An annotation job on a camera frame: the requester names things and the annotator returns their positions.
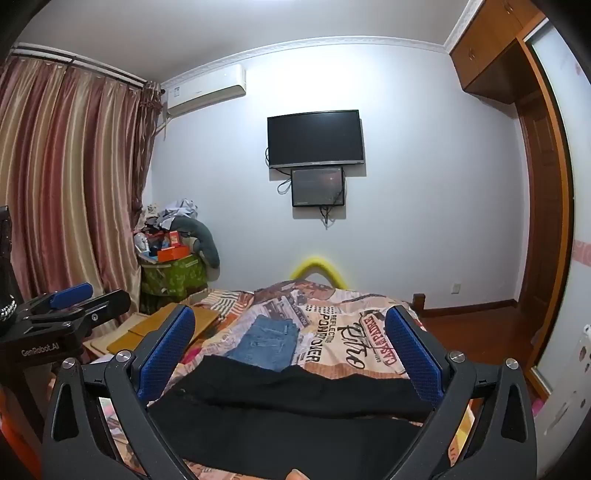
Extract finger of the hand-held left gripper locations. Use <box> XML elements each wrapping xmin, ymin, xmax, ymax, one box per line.
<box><xmin>32</xmin><ymin>289</ymin><xmax>132</xmax><ymax>340</ymax></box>
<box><xmin>21</xmin><ymin>282</ymin><xmax>95</xmax><ymax>324</ymax></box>

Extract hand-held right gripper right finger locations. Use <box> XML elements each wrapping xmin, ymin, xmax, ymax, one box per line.
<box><xmin>384</xmin><ymin>305</ymin><xmax>539</xmax><ymax>480</ymax></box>

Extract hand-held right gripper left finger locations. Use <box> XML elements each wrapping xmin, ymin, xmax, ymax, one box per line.
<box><xmin>41</xmin><ymin>302</ymin><xmax>199</xmax><ymax>480</ymax></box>

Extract black pants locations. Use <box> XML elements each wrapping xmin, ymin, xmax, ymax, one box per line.
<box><xmin>148</xmin><ymin>354</ymin><xmax>444</xmax><ymax>480</ymax></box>

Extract flat cardboard box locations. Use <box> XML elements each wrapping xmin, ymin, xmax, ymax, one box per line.
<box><xmin>108</xmin><ymin>305</ymin><xmax>218</xmax><ymax>355</ymax></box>

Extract green patterned box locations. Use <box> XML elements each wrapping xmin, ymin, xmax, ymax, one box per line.
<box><xmin>141</xmin><ymin>256</ymin><xmax>208</xmax><ymax>298</ymax></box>

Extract printed blanket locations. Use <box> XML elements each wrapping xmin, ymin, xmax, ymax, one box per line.
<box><xmin>99</xmin><ymin>279</ymin><xmax>476</xmax><ymax>480</ymax></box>

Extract orange box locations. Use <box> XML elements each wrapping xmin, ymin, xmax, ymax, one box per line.
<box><xmin>157</xmin><ymin>244</ymin><xmax>191</xmax><ymax>264</ymax></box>

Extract orange cloth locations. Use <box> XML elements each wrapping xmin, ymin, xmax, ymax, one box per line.
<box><xmin>0</xmin><ymin>388</ymin><xmax>43</xmax><ymax>480</ymax></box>

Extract folded blue jeans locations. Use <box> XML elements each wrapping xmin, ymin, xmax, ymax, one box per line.
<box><xmin>224</xmin><ymin>316</ymin><xmax>301</xmax><ymax>372</ymax></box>

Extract striped pink curtain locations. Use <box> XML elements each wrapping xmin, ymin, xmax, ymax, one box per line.
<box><xmin>0</xmin><ymin>55</ymin><xmax>162</xmax><ymax>342</ymax></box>

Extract grey plush toy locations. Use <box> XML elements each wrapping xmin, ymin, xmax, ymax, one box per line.
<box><xmin>168</xmin><ymin>216</ymin><xmax>221</xmax><ymax>268</ymax></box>

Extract pile of clothes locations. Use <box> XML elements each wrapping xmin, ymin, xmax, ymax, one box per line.
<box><xmin>143</xmin><ymin>198</ymin><xmax>200</xmax><ymax>232</ymax></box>

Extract yellow foam tube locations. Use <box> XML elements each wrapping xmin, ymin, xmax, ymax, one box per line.
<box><xmin>290</xmin><ymin>256</ymin><xmax>347</xmax><ymax>289</ymax></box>

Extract white plastic appliance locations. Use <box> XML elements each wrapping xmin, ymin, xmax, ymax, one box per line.
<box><xmin>536</xmin><ymin>323</ymin><xmax>591</xmax><ymax>448</ymax></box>

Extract white air conditioner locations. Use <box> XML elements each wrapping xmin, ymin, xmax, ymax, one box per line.
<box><xmin>161</xmin><ymin>65</ymin><xmax>247</xmax><ymax>121</ymax></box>

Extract wooden overhead cabinet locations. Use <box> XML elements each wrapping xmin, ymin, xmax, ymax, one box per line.
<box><xmin>449</xmin><ymin>0</ymin><xmax>548</xmax><ymax>104</ymax></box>

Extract small black wall screen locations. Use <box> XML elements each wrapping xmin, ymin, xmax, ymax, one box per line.
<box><xmin>291</xmin><ymin>166</ymin><xmax>346</xmax><ymax>208</ymax></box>

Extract curtain rail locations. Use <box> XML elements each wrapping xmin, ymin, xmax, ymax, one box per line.
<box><xmin>9</xmin><ymin>41</ymin><xmax>148</xmax><ymax>86</ymax></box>

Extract black wall television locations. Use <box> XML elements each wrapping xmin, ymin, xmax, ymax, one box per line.
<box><xmin>267</xmin><ymin>109</ymin><xmax>362</xmax><ymax>169</ymax></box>

